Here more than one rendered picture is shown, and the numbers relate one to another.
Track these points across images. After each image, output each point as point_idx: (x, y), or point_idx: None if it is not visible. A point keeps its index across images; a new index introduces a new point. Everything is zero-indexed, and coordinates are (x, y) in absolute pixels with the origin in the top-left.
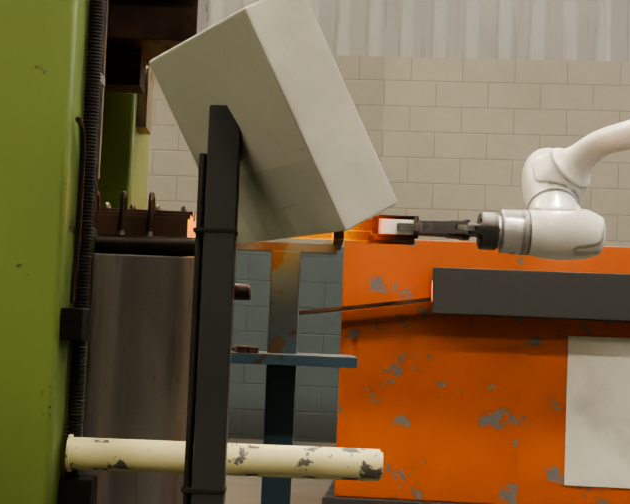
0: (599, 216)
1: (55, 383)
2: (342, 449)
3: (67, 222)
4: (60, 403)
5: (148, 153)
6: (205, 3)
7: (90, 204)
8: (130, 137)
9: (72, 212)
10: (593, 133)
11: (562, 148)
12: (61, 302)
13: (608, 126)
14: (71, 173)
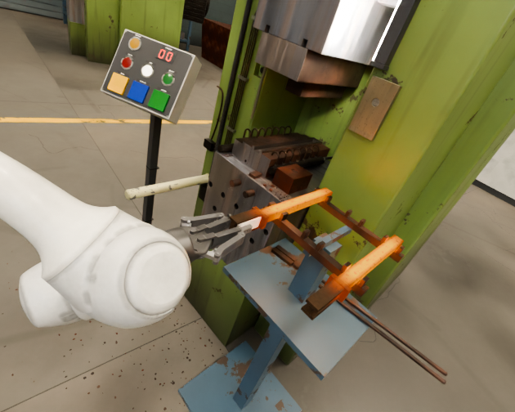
0: (28, 271)
1: (205, 155)
2: (138, 187)
3: (215, 117)
4: (208, 163)
5: (410, 166)
6: (296, 41)
7: (221, 115)
8: (343, 132)
9: (220, 116)
10: (24, 165)
11: (100, 212)
12: (209, 136)
13: None
14: (219, 103)
